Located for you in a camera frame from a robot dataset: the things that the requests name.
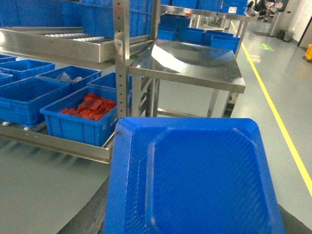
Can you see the yellow mop bucket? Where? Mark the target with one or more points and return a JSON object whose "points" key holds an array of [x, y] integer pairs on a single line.
{"points": [[308, 54]]}

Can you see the blue bin behind red bags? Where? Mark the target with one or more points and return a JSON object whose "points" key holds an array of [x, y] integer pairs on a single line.
{"points": [[104, 85]]}

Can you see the red bubble wrap bags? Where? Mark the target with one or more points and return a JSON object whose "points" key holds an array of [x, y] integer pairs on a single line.
{"points": [[93, 107]]}

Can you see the stainless steel shelf rack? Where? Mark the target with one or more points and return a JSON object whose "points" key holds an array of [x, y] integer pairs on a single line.
{"points": [[32, 43]]}

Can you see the blue bottle-shaped part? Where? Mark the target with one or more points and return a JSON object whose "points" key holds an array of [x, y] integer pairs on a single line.
{"points": [[174, 175]]}

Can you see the empty blue target bin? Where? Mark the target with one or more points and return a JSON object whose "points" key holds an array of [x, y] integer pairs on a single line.
{"points": [[21, 101]]}

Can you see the blue bin with clear bag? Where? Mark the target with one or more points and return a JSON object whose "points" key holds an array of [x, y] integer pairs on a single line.
{"points": [[87, 75]]}

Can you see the clear plastic bag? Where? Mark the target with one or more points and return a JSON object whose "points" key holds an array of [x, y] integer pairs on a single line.
{"points": [[66, 78]]}

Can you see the blue bin far left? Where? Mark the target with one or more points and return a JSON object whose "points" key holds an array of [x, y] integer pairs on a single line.
{"points": [[26, 68]]}

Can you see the stainless steel table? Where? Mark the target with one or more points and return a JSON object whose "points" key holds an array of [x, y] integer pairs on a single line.
{"points": [[191, 64]]}

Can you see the blue bin with red bags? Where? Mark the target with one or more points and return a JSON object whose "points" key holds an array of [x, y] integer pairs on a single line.
{"points": [[76, 128]]}

